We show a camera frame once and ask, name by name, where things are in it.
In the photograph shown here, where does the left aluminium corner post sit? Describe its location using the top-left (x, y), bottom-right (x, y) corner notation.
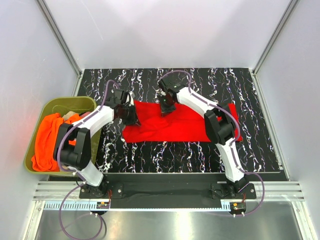
top-left (35, 0), bottom-right (82, 77)

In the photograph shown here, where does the orange connector board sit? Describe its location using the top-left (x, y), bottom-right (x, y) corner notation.
top-left (232, 202), bottom-right (247, 211)
top-left (96, 201), bottom-right (110, 209)

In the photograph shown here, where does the aluminium corner post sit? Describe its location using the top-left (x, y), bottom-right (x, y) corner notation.
top-left (35, 0), bottom-right (82, 77)
top-left (252, 0), bottom-right (301, 75)

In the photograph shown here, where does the right aluminium corner post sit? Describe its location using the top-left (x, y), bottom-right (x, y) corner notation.
top-left (252, 0), bottom-right (301, 75)

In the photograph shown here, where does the aluminium frame rail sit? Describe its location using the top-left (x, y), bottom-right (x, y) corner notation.
top-left (23, 181), bottom-right (320, 240)

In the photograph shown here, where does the right orange connector board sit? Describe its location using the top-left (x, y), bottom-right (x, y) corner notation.
top-left (232, 202), bottom-right (247, 211)

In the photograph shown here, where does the red t shirt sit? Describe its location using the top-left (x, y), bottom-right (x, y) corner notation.
top-left (122, 100), bottom-right (244, 143)

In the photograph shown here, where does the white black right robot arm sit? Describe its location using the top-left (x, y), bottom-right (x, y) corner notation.
top-left (158, 77), bottom-right (249, 199)

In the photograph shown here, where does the orange t shirt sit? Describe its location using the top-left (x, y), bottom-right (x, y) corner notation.
top-left (31, 113), bottom-right (74, 172)

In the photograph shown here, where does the olive green plastic bin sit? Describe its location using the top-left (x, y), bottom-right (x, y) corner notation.
top-left (23, 96), bottom-right (97, 177)

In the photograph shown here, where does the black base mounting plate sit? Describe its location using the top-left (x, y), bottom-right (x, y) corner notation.
top-left (79, 173), bottom-right (257, 211)

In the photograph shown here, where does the left orange connector board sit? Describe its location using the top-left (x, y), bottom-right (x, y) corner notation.
top-left (96, 201), bottom-right (110, 209)

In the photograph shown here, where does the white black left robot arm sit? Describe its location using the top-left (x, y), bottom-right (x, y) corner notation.
top-left (53, 89), bottom-right (140, 198)

